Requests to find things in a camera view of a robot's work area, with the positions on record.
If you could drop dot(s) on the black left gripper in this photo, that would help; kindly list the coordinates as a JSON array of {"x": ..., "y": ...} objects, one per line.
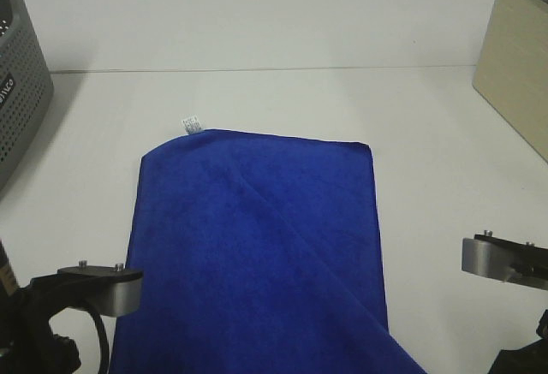
[{"x": 28, "y": 344}]

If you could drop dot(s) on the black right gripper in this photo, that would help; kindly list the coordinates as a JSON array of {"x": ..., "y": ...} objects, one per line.
[{"x": 531, "y": 359}]

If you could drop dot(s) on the blue microfibre towel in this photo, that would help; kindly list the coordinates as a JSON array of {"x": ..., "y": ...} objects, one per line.
[{"x": 260, "y": 254}]

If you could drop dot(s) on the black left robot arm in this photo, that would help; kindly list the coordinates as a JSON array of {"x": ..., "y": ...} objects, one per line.
[{"x": 6, "y": 267}]

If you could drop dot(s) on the grey perforated plastic basket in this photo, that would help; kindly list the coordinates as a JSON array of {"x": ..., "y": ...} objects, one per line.
[{"x": 26, "y": 85}]

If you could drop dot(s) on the beige wooden box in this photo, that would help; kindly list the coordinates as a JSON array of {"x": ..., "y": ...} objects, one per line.
[{"x": 511, "y": 73}]

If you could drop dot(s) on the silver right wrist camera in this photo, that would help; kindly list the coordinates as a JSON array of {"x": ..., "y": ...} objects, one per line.
[{"x": 504, "y": 260}]

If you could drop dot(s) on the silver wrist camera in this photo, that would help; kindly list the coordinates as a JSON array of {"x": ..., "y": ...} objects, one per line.
[
  {"x": 504, "y": 260},
  {"x": 113, "y": 291}
]

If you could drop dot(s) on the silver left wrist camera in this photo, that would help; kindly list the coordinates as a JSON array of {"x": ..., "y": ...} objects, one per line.
[{"x": 113, "y": 291}]

